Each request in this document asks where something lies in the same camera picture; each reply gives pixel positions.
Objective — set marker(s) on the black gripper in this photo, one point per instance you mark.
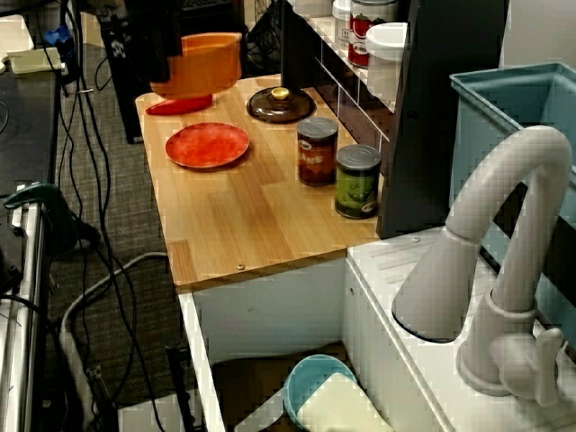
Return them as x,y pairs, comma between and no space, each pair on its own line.
162,22

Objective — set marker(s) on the orange plastic toy pot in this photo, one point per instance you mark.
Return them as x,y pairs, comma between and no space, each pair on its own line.
202,67

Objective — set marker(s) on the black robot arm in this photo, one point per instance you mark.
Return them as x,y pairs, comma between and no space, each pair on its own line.
116,48

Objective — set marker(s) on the red toy chili pepper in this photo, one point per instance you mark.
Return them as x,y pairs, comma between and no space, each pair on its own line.
175,107

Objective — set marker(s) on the black computer tower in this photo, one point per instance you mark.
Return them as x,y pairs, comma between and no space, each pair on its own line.
128,117

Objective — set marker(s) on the black keyboard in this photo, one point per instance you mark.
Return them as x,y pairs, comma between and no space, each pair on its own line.
207,6

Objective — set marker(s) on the red round plate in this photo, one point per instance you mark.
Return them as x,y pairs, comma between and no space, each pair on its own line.
207,145

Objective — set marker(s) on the blue plastic object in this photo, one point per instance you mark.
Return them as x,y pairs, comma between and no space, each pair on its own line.
60,38

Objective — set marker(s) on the pale paper notepad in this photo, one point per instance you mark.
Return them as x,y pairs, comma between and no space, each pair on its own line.
33,60

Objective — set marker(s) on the brown lid with yellow knob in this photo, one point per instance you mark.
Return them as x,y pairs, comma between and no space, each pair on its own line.
270,110

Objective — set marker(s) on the black desk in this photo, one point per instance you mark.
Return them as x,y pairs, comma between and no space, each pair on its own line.
27,126

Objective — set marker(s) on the dark kitchen upright panel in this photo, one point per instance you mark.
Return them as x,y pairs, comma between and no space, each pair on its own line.
432,135
294,45

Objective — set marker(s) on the white table board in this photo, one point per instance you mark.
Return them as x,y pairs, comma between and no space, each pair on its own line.
15,36

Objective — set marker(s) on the green clamp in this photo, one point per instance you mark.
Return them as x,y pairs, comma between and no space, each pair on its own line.
40,191

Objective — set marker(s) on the white tiled shelf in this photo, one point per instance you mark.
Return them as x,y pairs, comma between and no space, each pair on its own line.
324,31

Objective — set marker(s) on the brown beans can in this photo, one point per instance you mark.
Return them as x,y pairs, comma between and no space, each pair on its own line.
317,153

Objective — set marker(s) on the small printed white jar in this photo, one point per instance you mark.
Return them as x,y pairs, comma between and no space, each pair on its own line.
342,27

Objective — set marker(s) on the tomato print can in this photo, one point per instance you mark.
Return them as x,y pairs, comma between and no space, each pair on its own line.
360,31

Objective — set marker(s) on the dark tiled backsplash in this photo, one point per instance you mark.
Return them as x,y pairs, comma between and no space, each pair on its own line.
360,112

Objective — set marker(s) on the white lidded plastic jar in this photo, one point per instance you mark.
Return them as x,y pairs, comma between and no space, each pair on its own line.
384,54

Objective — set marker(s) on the green pickle can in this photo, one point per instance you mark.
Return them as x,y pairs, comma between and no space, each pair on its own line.
357,184

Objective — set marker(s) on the white sink basin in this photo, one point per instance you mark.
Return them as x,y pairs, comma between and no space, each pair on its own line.
270,310

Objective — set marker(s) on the black rod stand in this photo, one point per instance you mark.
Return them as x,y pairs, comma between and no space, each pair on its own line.
180,382

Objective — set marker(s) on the aluminium extrusion bar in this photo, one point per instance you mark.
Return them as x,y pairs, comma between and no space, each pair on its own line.
96,382

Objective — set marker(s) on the teal plastic bin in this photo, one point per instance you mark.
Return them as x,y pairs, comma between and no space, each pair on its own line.
477,135

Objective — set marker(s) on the light blue bowl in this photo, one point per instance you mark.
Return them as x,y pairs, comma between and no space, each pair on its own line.
306,378

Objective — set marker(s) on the grey toy faucet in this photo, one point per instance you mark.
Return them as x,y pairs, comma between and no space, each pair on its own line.
432,288

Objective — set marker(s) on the metal frame rail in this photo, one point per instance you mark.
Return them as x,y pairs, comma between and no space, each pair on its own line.
27,292

